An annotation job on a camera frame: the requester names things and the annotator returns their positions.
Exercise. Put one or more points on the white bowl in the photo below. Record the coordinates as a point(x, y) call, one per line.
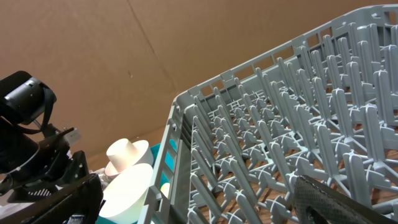
point(124, 196)

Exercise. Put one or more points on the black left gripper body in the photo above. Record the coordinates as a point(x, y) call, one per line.
point(35, 170)

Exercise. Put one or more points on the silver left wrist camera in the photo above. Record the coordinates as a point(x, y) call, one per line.
point(72, 136)

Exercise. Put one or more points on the grey dish rack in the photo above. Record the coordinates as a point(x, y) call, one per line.
point(323, 105)

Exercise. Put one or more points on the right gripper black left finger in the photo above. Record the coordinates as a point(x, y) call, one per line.
point(83, 197)

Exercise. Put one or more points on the yellow plastic spoon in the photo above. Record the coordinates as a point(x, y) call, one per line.
point(165, 189)

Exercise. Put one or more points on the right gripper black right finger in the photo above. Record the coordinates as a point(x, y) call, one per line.
point(316, 203)

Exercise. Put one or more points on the teal serving tray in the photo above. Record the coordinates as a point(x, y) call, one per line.
point(168, 160)

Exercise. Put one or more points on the white upturned cup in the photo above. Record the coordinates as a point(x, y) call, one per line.
point(121, 153)

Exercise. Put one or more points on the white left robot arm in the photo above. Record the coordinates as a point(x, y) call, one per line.
point(27, 105)

